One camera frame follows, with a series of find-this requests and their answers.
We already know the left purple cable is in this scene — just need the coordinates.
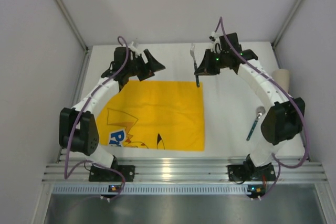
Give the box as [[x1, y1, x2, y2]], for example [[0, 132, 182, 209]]
[[64, 36, 132, 204]]

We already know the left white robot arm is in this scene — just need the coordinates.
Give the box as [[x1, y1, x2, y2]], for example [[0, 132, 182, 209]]
[[59, 46, 165, 168]]

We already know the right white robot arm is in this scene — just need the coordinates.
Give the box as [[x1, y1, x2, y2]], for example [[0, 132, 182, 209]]
[[194, 32, 305, 167]]

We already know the beige paper cup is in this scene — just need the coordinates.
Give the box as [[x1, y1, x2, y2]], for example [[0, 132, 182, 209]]
[[272, 69, 290, 92]]

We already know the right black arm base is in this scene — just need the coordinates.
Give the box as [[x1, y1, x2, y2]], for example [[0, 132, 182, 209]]
[[227, 155, 276, 184]]

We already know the yellow Pikachu cloth placemat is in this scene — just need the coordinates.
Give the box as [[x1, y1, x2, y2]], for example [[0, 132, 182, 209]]
[[96, 81, 205, 152]]

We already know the right aluminium frame post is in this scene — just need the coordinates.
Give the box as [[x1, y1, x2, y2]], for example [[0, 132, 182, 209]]
[[271, 0, 305, 50]]

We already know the left aluminium frame post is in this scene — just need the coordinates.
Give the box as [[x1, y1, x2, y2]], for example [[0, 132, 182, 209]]
[[53, 0, 88, 52]]

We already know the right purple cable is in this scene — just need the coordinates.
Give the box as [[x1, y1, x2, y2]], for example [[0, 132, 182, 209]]
[[214, 16, 309, 201]]

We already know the aluminium frame post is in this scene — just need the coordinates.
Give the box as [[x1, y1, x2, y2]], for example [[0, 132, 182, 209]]
[[53, 0, 88, 52], [271, 0, 305, 50]]

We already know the fork with green handle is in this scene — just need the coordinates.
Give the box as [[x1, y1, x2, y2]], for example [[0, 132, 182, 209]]
[[190, 43, 200, 88]]

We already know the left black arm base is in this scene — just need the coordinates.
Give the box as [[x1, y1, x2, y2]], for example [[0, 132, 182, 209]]
[[89, 165, 135, 182]]

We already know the spoon with green handle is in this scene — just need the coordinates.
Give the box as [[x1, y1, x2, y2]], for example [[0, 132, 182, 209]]
[[246, 106, 266, 141]]

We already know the perforated cable duct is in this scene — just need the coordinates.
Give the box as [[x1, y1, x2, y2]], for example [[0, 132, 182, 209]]
[[52, 184, 266, 195]]

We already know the purple cable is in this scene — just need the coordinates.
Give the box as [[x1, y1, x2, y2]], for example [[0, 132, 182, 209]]
[[214, 16, 309, 201], [64, 36, 132, 204]]

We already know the aluminium mounting rail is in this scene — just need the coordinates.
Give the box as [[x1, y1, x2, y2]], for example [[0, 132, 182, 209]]
[[41, 157, 328, 183]]

